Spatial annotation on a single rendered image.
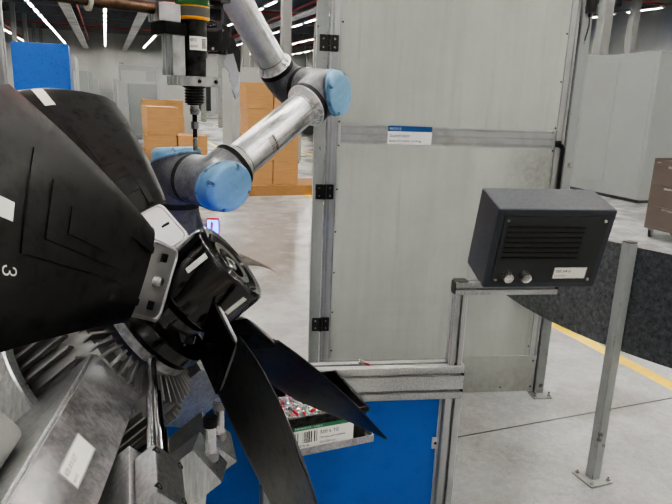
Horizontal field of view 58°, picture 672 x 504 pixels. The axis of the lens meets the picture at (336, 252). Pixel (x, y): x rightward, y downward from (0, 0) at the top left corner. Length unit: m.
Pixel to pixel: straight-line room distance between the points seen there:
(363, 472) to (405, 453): 0.11
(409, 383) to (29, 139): 1.01
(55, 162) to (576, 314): 2.26
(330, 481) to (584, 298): 1.43
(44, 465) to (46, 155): 0.26
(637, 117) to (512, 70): 7.71
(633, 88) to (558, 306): 8.17
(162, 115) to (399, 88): 5.84
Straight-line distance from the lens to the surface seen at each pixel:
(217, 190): 1.35
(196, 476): 0.86
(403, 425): 1.45
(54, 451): 0.59
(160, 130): 8.29
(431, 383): 1.40
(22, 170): 0.56
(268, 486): 0.72
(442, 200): 2.82
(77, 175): 0.61
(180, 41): 0.83
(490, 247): 1.30
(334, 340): 2.90
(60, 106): 0.92
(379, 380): 1.37
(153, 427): 0.66
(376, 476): 1.51
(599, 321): 2.55
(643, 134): 10.42
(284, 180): 9.09
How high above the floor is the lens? 1.43
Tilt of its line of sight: 14 degrees down
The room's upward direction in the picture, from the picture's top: 2 degrees clockwise
